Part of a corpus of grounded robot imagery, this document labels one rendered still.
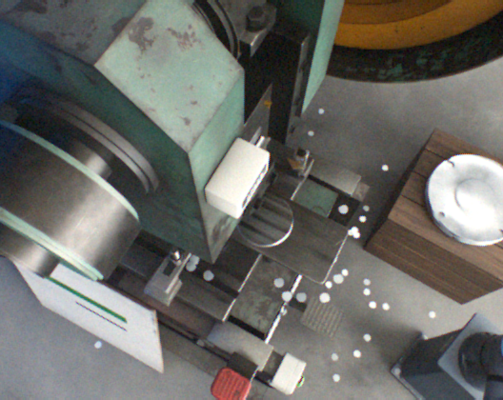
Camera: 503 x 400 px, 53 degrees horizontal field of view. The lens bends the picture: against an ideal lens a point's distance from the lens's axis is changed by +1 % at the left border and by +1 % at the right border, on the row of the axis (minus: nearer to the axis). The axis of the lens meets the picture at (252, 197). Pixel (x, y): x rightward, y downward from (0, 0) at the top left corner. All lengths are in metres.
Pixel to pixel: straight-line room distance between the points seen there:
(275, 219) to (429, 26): 0.48
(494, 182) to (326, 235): 0.79
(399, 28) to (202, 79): 0.60
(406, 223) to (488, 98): 0.94
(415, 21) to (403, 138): 1.24
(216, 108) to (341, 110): 1.74
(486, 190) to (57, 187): 1.44
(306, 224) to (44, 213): 0.73
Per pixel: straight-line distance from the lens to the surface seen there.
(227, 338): 1.16
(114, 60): 0.39
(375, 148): 2.10
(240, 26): 0.55
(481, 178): 1.73
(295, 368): 1.18
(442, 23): 0.94
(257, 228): 1.07
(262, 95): 0.75
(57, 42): 0.40
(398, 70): 1.03
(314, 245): 1.07
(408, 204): 1.64
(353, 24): 1.00
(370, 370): 1.85
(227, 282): 1.12
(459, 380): 1.46
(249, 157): 0.52
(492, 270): 1.66
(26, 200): 0.44
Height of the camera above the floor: 1.80
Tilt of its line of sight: 68 degrees down
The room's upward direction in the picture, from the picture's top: 3 degrees clockwise
